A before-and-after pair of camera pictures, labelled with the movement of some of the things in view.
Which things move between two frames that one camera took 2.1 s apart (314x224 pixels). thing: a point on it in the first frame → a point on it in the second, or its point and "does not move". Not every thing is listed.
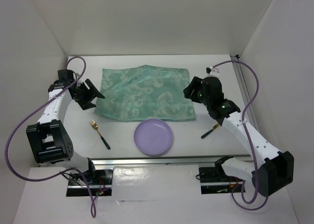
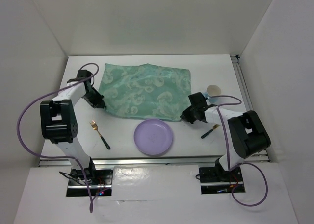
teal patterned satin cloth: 144,92 does not move
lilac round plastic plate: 153,136 does not move
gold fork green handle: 95,126 does not move
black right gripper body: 197,94 → 190,113
